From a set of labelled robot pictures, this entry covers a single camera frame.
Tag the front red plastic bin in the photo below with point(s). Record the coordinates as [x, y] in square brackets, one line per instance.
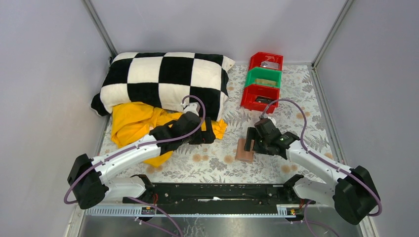
[256, 97]

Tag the grey slotted cable duct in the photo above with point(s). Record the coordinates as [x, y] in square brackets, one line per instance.
[144, 211]

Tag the red plastic bin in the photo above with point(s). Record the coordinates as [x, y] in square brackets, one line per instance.
[266, 60]
[256, 97]

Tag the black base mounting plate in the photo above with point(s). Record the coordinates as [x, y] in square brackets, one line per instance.
[220, 197]

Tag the black white checkered pillow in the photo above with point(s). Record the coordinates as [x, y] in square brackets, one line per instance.
[165, 80]

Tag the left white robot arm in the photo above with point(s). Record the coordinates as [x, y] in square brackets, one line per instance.
[94, 180]

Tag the back red plastic bin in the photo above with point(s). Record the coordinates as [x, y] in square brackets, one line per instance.
[266, 60]

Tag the green plastic bin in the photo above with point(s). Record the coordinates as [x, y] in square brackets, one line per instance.
[264, 76]

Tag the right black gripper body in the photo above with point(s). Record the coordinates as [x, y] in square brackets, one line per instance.
[256, 140]

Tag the yellow cloth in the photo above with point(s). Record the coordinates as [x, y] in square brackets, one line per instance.
[132, 121]

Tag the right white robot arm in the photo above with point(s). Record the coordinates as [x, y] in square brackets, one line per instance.
[350, 191]

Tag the pink leather card holder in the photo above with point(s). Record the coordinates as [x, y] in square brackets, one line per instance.
[241, 154]

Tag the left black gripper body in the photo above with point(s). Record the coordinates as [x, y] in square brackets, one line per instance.
[207, 130]

